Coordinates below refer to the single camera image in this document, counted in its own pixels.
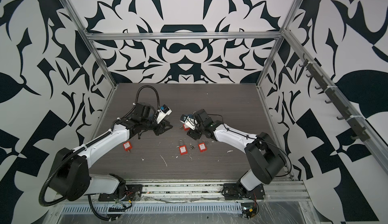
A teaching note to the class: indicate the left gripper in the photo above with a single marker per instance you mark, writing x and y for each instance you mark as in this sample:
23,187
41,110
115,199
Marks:
161,127

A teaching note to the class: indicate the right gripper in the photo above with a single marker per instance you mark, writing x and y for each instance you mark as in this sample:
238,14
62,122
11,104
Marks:
192,133

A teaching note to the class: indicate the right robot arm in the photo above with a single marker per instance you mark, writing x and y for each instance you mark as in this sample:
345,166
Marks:
265,159

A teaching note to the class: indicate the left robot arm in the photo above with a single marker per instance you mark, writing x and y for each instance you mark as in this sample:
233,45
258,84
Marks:
70,178

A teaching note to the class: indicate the small electronics board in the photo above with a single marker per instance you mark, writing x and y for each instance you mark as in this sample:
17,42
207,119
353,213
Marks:
249,210

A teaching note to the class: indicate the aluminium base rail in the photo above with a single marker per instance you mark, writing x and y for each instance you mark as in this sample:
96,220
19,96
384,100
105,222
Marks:
196,191

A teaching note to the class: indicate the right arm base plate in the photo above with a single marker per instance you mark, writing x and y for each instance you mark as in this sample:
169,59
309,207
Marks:
237,191

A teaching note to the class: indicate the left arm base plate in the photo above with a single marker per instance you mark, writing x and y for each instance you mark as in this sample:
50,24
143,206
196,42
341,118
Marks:
123,193

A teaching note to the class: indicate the white slotted cable duct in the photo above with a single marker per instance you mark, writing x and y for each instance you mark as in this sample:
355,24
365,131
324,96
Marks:
171,208

